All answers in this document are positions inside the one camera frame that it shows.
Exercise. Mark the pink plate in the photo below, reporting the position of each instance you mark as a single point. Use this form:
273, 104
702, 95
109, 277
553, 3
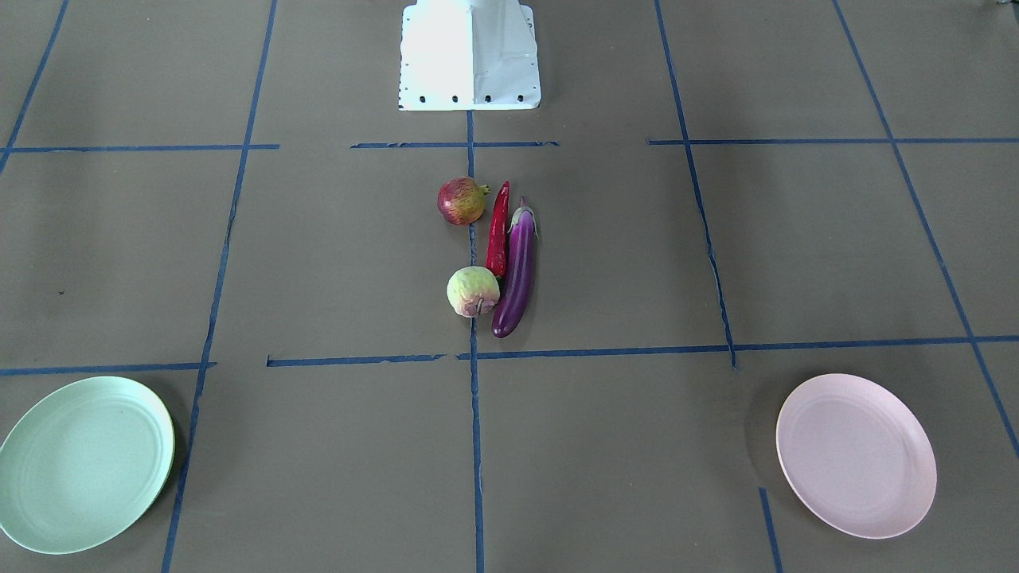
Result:
856, 456

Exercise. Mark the green yellow apple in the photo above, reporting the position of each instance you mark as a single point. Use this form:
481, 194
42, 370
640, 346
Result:
473, 291

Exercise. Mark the red chili pepper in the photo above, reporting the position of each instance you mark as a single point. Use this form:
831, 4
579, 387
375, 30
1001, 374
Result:
496, 254

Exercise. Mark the white metal base plate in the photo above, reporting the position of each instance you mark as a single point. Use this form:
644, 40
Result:
468, 55

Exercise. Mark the purple eggplant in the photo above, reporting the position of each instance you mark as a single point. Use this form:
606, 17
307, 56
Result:
520, 271

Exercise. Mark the green plate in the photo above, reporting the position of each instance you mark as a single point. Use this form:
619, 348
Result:
84, 464

